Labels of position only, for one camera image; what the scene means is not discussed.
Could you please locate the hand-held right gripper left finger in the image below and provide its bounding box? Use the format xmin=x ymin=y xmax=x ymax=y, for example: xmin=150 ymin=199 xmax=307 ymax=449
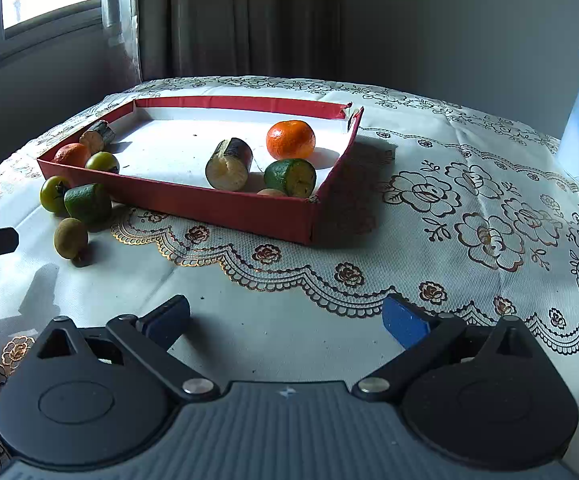
xmin=34 ymin=294 xmax=220 ymax=403

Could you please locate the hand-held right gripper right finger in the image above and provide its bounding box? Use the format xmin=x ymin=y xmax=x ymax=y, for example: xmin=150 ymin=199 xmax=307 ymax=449
xmin=352 ymin=294 xmax=553 ymax=403

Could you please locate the green tomato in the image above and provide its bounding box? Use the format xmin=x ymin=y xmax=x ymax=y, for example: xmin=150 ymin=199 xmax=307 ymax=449
xmin=40 ymin=175 xmax=75 ymax=214
xmin=84 ymin=151 xmax=120 ymax=175

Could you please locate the green cut citrus piece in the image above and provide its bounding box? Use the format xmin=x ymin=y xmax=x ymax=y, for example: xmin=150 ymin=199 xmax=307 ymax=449
xmin=263 ymin=158 xmax=317 ymax=198
xmin=64 ymin=183 xmax=113 ymax=227

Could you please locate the red cardboard box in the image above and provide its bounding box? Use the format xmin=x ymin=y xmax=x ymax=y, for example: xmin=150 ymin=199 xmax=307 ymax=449
xmin=36 ymin=95 xmax=365 ymax=247

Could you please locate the orange tangerine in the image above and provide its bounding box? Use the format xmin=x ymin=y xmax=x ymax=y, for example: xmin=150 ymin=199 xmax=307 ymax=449
xmin=53 ymin=143 xmax=91 ymax=168
xmin=266 ymin=120 xmax=316 ymax=161

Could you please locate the floral lace tablecloth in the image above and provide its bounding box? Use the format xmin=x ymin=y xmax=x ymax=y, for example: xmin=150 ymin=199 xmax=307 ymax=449
xmin=0 ymin=76 xmax=579 ymax=480

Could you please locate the grey satin curtain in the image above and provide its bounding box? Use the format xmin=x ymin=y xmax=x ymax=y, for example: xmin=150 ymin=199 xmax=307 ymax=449
xmin=100 ymin=0 xmax=142 ymax=91

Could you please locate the dark curtain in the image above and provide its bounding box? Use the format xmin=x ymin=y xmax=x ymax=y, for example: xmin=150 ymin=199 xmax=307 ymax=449
xmin=136 ymin=0 xmax=343 ymax=83

